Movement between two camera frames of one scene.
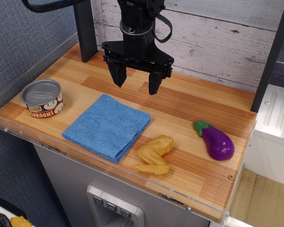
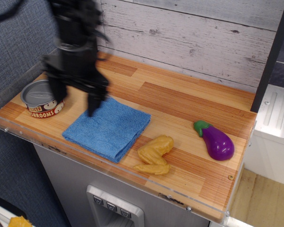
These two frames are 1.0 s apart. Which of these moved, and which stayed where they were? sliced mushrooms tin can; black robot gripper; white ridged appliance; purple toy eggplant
Moved: black robot gripper
Stayed: purple toy eggplant; sliced mushrooms tin can; white ridged appliance
